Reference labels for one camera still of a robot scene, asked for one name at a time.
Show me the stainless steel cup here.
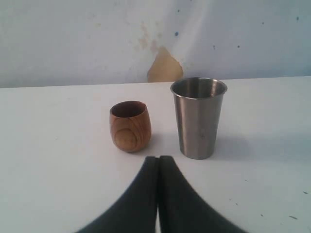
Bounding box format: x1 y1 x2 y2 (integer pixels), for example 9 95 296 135
171 77 227 160

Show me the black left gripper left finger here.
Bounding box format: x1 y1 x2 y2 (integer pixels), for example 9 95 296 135
78 157 159 233

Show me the brown wooden cup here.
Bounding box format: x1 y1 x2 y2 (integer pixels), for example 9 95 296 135
109 100 152 153

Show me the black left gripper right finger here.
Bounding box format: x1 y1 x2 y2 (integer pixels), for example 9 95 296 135
157 156 245 233

